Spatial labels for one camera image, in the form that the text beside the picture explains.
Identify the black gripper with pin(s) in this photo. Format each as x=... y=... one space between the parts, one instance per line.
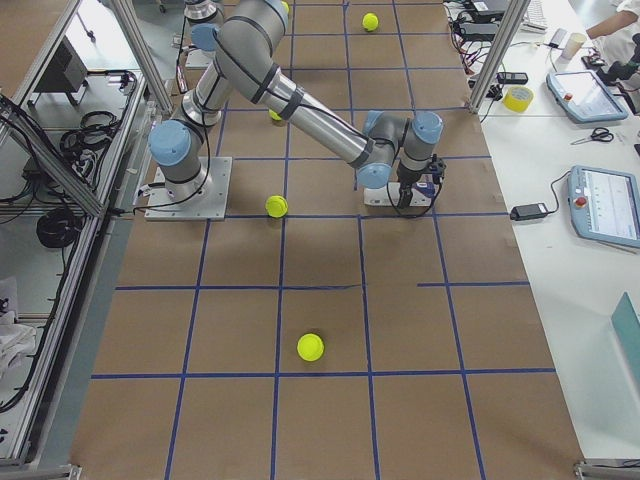
x=405 y=178

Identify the white blue tennis ball can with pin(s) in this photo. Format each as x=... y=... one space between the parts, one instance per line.
x=422 y=194

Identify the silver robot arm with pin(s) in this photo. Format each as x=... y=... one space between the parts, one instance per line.
x=205 y=18
x=242 y=48

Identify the tennis ball between arm bases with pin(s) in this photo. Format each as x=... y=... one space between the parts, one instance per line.
x=274 y=115

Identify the tennis ball far table side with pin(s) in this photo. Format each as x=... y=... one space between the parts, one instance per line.
x=370 y=22

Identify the black power adapter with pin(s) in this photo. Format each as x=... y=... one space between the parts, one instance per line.
x=526 y=212

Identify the yellow tape roll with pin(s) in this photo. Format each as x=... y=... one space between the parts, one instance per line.
x=518 y=98

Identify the near blue teach pendant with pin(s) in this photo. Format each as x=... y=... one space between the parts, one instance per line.
x=604 y=205

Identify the blue teach pendant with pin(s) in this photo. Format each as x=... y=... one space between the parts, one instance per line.
x=584 y=97
x=604 y=205

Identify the far blue teach pendant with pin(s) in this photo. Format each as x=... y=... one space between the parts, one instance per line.
x=584 y=97

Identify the paper cup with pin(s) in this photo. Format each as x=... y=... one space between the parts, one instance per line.
x=573 y=45

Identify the crumpled white cloth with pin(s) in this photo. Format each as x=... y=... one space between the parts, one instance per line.
x=17 y=340

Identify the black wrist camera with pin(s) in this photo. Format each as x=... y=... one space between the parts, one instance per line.
x=436 y=169

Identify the tennis ball nearest camera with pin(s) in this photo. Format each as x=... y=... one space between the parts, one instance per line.
x=310 y=347

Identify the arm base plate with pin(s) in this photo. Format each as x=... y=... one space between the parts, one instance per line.
x=215 y=190
x=198 y=59

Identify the black handled scissors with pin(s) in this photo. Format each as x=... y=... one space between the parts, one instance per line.
x=598 y=134

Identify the aluminium frame post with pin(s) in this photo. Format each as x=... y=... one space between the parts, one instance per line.
x=508 y=27

